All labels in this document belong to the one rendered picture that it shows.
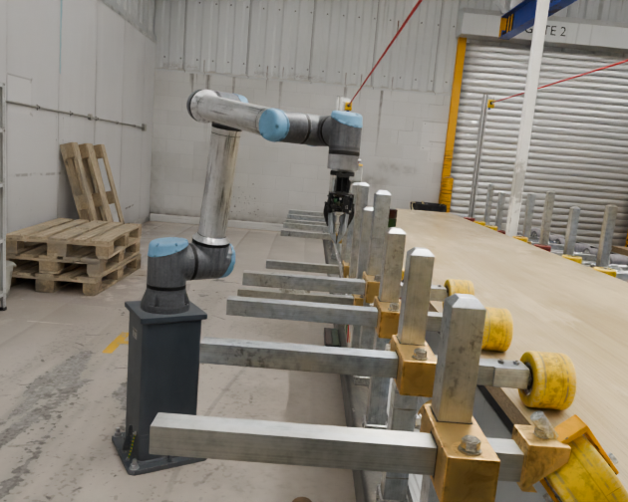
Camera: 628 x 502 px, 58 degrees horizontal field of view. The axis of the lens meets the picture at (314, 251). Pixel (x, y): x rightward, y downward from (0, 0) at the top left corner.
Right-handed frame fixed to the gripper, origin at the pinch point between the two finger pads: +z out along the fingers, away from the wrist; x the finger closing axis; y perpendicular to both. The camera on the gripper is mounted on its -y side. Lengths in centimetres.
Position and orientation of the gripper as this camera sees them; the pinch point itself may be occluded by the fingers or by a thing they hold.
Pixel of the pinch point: (336, 238)
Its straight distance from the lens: 170.4
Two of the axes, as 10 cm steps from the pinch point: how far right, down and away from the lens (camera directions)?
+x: 10.0, 0.8, 0.2
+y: 0.0, 1.5, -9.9
